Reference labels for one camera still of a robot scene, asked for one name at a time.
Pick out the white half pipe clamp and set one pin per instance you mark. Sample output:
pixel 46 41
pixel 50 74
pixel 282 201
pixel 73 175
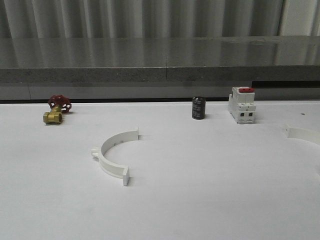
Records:
pixel 302 134
pixel 111 168

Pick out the black cylindrical capacitor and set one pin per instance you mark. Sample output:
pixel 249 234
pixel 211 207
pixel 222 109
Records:
pixel 198 107

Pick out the brass valve red handwheel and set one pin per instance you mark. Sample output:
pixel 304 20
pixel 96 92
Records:
pixel 59 104

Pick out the grey stone countertop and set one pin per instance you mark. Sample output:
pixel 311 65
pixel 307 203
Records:
pixel 219 61

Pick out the grey pleated curtain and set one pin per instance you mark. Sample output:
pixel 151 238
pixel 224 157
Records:
pixel 139 18

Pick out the white circuit breaker red switch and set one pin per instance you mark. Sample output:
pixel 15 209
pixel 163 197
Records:
pixel 241 104

